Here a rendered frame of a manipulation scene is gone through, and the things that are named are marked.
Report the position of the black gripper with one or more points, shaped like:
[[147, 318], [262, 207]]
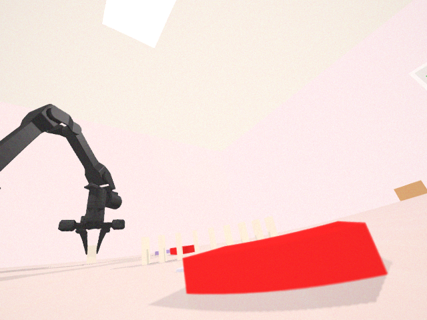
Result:
[[94, 218]]

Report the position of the red rectangular block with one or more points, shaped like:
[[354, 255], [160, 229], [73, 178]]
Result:
[[333, 253], [186, 249]]

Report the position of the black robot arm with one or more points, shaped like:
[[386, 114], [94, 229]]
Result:
[[48, 119]]

